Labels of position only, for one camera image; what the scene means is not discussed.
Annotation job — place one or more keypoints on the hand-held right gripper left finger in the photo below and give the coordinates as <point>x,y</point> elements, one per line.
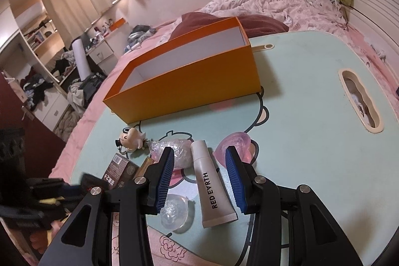
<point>163,182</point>

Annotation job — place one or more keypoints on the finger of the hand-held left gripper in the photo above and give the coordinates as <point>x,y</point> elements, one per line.
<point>73,189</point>

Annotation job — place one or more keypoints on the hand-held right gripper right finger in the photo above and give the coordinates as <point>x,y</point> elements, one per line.
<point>235,182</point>

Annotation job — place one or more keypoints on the white cosmetic tube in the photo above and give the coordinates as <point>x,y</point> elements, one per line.
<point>212,191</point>

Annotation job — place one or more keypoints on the clear plastic shell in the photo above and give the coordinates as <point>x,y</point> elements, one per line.
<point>177,210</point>

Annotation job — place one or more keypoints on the dark small carton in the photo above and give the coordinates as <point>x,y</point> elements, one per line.
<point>120,171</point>

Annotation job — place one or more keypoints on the orange cardboard box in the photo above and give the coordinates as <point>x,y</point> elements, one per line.
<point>193,82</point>

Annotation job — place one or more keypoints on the glass perfume bottle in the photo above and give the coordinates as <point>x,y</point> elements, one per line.
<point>146,168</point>

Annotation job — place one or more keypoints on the crumpled bubble wrap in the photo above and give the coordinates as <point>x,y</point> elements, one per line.
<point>182,150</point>

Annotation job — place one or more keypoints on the pink plastic shell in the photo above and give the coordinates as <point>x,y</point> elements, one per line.
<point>237,141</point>

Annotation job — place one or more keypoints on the green cartoon lap table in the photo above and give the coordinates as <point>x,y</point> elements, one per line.
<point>311,144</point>

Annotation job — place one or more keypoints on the chair with clothes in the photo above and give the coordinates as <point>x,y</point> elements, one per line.
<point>84,91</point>

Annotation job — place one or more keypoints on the pink bed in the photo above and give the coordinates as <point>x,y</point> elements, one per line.
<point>103,88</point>

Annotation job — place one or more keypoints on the white desk with drawer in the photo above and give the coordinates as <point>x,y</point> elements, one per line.
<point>99,54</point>

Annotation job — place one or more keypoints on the grey clothes pile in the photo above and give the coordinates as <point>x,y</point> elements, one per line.
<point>140,34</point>

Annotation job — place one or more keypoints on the orange ledge box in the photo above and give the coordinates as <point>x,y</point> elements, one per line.
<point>117,24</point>

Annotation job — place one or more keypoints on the maroon pillow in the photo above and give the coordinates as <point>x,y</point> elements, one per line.
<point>199,21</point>

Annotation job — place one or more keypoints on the pink floral quilt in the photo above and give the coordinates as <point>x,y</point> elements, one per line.
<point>280,7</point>

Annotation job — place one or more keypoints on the wall bookshelf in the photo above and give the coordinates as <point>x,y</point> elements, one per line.
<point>37,38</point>

